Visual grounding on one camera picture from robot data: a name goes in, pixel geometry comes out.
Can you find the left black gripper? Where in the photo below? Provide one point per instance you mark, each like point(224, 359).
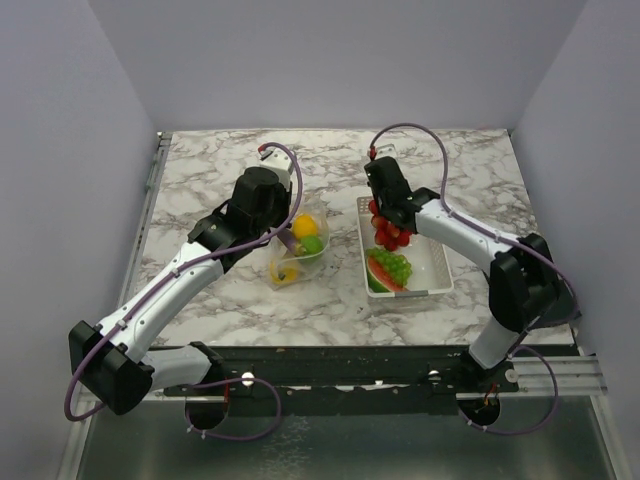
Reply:
point(285, 197)

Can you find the clear zip top bag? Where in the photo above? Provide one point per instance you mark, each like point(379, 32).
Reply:
point(308, 266)

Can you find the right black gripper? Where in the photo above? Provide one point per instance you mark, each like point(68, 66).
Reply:
point(375, 197)

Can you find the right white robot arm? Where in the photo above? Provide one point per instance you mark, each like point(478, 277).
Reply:
point(523, 285)

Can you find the green lime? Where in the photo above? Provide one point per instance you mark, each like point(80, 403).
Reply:
point(311, 245)

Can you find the purple eggplant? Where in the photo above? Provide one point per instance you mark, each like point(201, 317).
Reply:
point(290, 241)

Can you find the red strawberry pile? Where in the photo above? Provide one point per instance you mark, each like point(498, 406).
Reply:
point(387, 235)

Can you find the yellow bell pepper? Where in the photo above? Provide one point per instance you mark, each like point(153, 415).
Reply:
point(281, 276)

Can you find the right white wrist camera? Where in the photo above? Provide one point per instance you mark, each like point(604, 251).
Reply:
point(387, 150)

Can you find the black foam pad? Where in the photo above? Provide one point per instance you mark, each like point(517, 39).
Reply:
point(562, 312)

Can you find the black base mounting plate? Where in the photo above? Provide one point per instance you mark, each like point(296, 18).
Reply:
point(345, 381)

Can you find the green grape bunch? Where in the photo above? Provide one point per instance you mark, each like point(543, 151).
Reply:
point(395, 265)

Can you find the aluminium rail frame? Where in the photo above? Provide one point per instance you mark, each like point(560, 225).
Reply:
point(479, 414)

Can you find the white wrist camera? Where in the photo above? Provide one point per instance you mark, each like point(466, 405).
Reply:
point(280, 164)
point(387, 150)

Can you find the white plastic basket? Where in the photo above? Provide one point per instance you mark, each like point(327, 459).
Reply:
point(430, 269)

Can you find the watermelon slice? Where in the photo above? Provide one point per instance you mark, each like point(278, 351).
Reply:
point(379, 281)

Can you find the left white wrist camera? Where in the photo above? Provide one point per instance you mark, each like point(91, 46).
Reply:
point(280, 164)

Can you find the yellow lemon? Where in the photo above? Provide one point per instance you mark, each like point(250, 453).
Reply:
point(304, 225)

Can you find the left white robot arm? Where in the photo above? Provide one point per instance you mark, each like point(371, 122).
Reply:
point(112, 359)

